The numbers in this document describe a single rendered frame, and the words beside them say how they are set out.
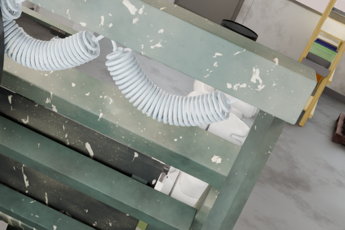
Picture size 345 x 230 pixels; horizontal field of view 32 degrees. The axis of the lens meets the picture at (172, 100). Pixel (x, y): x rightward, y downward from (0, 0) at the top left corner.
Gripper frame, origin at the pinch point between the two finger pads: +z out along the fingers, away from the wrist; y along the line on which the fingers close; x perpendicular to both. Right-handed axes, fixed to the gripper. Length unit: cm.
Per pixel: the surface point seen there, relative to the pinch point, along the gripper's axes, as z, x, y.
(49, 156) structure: 24, 32, -42
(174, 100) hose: 17, 5, -90
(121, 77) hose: 21, 17, -96
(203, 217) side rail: 22, -15, -44
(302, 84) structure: 15, -17, -112
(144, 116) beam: 10, 11, -63
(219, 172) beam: 16, -13, -63
